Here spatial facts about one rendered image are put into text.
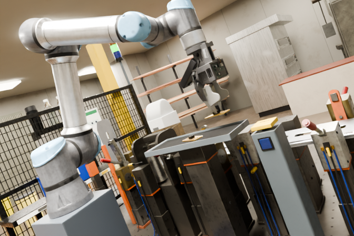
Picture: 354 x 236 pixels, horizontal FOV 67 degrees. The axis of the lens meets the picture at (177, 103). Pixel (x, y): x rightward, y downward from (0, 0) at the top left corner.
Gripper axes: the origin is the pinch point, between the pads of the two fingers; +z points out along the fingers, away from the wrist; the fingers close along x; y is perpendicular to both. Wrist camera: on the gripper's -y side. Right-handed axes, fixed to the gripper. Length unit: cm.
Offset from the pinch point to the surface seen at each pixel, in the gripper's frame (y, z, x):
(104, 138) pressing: -111, 1, 15
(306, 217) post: 17.6, 34.4, -2.6
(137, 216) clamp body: -82, 46, 1
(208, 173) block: -7.5, 18.8, -6.1
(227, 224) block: -7.9, 36.8, -6.2
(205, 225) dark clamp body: -32, 47, 4
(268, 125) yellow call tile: 16.8, 7.8, -2.2
